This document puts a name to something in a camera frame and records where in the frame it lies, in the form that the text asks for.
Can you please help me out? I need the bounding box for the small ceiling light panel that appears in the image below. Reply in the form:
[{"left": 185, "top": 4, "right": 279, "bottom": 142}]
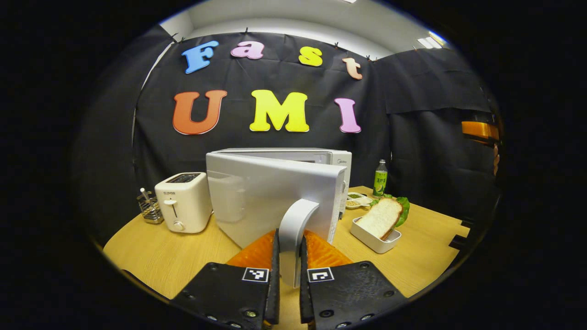
[{"left": 417, "top": 31, "right": 448, "bottom": 49}]

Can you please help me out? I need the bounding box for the wire utensil basket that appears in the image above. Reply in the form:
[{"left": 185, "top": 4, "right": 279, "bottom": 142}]
[{"left": 137, "top": 192, "right": 164, "bottom": 224}]

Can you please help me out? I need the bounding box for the black backdrop cloth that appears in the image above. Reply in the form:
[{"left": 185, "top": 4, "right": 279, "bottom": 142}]
[{"left": 73, "top": 25, "right": 503, "bottom": 248}]

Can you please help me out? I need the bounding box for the white microwave oven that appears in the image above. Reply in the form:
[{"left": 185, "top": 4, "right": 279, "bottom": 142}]
[{"left": 206, "top": 148, "right": 353, "bottom": 288}]

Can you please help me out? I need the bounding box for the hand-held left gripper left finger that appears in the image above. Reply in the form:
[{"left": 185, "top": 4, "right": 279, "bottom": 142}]
[{"left": 172, "top": 229, "right": 281, "bottom": 330}]

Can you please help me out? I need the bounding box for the white divided condiment dish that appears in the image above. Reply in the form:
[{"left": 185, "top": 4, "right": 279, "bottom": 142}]
[{"left": 346, "top": 192, "right": 373, "bottom": 209}]

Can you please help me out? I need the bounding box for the green drink bottle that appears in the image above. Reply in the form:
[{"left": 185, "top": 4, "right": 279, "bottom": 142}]
[{"left": 373, "top": 159, "right": 388, "bottom": 197}]

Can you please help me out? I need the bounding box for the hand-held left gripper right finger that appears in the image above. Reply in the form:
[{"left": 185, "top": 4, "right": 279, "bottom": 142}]
[{"left": 300, "top": 229, "right": 406, "bottom": 330}]

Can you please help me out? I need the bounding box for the bread sandwich with lettuce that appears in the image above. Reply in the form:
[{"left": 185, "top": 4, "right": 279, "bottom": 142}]
[{"left": 357, "top": 195, "right": 410, "bottom": 241}]

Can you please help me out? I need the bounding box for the white rectangular tray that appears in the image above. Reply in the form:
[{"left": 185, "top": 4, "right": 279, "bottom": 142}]
[{"left": 350, "top": 217, "right": 402, "bottom": 254}]

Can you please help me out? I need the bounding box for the white toaster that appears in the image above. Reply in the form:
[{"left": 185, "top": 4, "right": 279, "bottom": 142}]
[{"left": 155, "top": 172, "right": 213, "bottom": 234}]

